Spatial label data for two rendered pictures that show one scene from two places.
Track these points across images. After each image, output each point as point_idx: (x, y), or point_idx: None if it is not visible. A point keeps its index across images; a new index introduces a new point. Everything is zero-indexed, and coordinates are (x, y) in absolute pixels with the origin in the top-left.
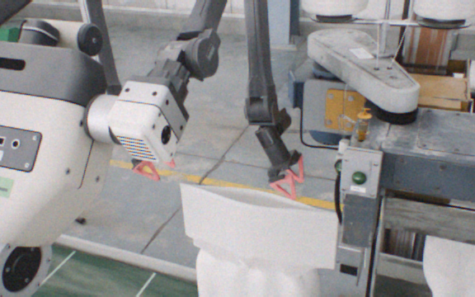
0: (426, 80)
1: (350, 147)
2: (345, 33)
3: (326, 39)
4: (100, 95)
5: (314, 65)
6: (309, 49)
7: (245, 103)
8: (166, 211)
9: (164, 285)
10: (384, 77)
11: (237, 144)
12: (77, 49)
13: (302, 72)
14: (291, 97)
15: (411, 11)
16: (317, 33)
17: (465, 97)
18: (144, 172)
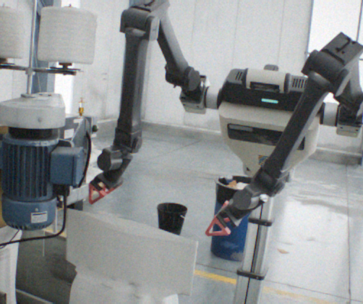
0: None
1: (90, 116)
2: (19, 103)
3: (48, 104)
4: (221, 87)
5: (54, 137)
6: (65, 116)
7: (142, 132)
8: None
9: None
10: (53, 94)
11: None
12: (233, 68)
13: (63, 152)
14: (81, 171)
15: None
16: (48, 107)
17: None
18: (228, 217)
